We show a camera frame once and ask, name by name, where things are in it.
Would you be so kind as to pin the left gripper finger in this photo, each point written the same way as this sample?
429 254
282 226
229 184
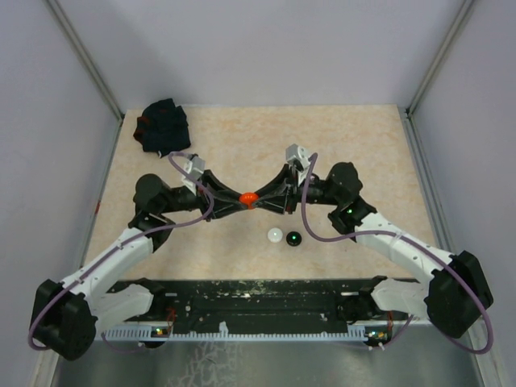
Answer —
223 209
225 187

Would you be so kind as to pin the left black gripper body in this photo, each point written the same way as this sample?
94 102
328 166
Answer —
205 199

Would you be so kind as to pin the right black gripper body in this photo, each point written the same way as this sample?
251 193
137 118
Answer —
294 193

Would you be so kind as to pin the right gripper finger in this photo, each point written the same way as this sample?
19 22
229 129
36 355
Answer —
276 205
282 178

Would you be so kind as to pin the orange round charging case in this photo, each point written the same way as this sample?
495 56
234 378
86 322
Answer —
248 199

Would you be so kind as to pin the white charging case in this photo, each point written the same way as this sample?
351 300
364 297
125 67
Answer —
275 235

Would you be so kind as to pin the black round charging case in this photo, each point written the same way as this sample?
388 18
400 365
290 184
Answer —
293 238

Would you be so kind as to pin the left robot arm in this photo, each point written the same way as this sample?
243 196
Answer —
69 314

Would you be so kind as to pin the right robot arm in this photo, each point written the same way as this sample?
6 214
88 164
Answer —
450 290

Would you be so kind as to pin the dark crumpled cloth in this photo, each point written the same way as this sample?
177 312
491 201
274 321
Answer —
162 128

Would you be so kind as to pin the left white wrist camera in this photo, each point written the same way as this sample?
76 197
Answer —
194 167

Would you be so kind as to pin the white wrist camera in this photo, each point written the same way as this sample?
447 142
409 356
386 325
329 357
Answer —
297 157
194 167

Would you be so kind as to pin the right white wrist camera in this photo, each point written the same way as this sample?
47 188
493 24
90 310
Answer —
297 157

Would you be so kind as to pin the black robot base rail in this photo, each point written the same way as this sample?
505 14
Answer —
263 306

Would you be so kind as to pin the right aluminium frame post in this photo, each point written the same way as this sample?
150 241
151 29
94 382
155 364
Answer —
458 24

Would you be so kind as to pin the aluminium frame post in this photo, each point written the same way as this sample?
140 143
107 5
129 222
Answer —
86 60
458 24

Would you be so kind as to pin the white cable duct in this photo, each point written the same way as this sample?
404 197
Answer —
154 333

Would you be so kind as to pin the left aluminium frame post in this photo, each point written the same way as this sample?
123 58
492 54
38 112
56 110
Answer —
86 60

